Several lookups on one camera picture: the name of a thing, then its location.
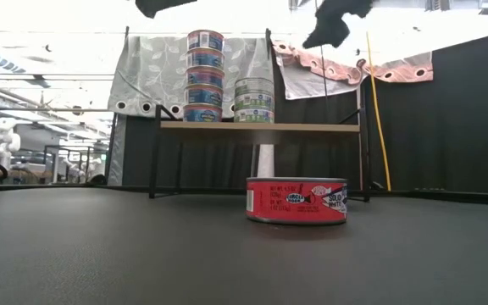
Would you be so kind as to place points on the gray leaf pattern curtain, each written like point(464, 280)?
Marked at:
point(155, 72)

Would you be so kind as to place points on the black table mat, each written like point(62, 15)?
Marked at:
point(142, 254)

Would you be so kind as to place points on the wooden shelf with black legs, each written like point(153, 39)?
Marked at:
point(261, 126)

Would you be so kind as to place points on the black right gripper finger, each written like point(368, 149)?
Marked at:
point(331, 25)

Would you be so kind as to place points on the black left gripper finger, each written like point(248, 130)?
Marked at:
point(159, 5)

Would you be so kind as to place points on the pink and white curtain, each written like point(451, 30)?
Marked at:
point(320, 72)

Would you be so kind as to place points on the white robot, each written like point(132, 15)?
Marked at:
point(1, 140)

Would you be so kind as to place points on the red label seafood can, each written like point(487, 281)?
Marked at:
point(297, 201)

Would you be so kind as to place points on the green label seafood can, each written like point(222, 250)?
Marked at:
point(253, 115)
point(254, 101)
point(254, 86)

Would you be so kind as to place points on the black background table frame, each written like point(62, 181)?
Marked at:
point(74, 163)

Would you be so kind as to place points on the black curtain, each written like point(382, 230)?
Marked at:
point(210, 156)
point(439, 127)

